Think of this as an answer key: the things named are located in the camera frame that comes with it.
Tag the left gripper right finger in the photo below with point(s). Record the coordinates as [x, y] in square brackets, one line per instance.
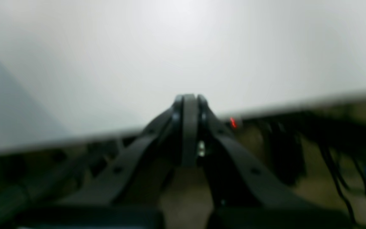
[246, 195]

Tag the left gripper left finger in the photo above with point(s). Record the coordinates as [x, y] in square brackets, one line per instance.
[164, 143]

